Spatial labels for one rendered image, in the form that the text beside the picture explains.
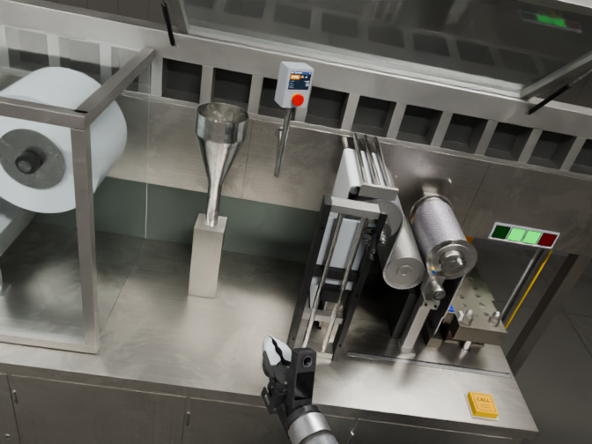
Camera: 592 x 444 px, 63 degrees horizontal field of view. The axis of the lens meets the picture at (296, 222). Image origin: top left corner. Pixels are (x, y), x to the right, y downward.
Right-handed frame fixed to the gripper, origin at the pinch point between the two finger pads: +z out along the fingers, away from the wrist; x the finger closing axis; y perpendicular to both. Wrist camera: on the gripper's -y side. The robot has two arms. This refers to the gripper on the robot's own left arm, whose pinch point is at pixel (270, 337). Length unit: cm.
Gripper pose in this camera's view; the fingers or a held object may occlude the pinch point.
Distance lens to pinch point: 109.6
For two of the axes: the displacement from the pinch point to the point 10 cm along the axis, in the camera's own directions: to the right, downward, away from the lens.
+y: -3.0, 8.3, 4.7
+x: 8.7, 0.4, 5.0
